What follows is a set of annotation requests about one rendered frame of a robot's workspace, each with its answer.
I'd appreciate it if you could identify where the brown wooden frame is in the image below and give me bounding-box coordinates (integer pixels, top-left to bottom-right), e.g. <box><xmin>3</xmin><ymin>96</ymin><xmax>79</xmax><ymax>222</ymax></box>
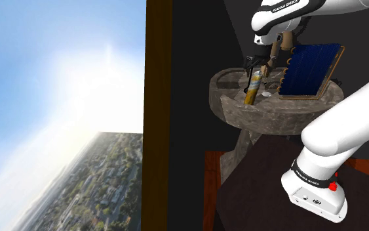
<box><xmin>140</xmin><ymin>0</ymin><xmax>174</xmax><ymax>231</ymax></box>

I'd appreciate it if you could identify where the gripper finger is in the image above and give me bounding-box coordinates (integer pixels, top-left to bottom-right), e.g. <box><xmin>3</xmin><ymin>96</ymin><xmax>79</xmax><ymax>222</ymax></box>
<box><xmin>243</xmin><ymin>62</ymin><xmax>256</xmax><ymax>95</ymax></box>
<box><xmin>260</xmin><ymin>64</ymin><xmax>273</xmax><ymax>79</ymax></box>

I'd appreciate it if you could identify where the grey stone pedestal sink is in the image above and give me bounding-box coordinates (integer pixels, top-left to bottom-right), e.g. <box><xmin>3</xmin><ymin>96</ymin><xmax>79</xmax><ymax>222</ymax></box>
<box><xmin>208</xmin><ymin>66</ymin><xmax>345</xmax><ymax>185</ymax></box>

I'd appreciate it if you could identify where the blue ribbed panel orange frame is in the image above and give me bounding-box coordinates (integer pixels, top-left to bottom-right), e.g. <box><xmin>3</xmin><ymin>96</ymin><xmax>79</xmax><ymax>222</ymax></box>
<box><xmin>277</xmin><ymin>43</ymin><xmax>346</xmax><ymax>101</ymax></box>

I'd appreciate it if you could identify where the dark robot stand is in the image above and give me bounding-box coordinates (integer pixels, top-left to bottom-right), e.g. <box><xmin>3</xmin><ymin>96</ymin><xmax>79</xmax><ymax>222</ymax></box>
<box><xmin>215</xmin><ymin>134</ymin><xmax>369</xmax><ymax>231</ymax></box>

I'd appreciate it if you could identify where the yellow white spray can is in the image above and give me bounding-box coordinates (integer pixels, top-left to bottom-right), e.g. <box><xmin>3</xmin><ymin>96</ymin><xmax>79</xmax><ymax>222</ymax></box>
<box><xmin>243</xmin><ymin>70</ymin><xmax>263</xmax><ymax>106</ymax></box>

